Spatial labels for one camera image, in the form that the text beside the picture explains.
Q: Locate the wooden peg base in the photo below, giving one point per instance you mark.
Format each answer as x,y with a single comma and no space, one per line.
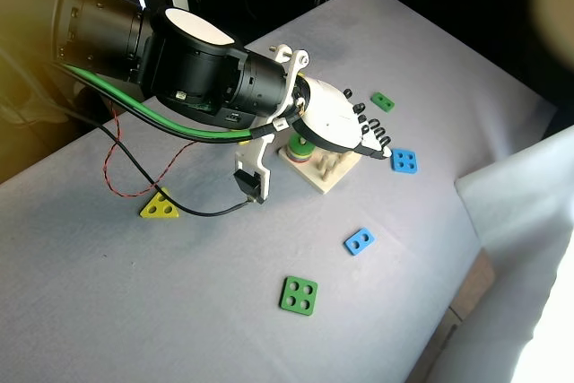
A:
320,181

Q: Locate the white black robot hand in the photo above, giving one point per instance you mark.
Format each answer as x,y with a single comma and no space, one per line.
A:
334,120

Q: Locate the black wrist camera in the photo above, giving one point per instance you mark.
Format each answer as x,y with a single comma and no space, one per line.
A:
246,181

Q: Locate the blue two-hole block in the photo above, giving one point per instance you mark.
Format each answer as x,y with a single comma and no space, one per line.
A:
360,241

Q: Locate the green four-hole square block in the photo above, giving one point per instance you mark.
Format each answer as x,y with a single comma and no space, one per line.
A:
298,293

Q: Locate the yellow three-hole triangle block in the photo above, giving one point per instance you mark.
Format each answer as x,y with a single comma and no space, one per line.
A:
160,205

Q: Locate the blue four-hole square block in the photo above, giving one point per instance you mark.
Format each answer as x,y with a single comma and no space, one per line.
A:
405,160

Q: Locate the white sheet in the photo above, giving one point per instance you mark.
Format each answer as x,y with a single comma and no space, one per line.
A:
515,244

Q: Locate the green two-hole block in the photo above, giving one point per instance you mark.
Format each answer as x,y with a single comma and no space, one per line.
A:
384,101

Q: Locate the grey table cloth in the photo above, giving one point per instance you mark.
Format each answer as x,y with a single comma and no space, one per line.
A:
224,289

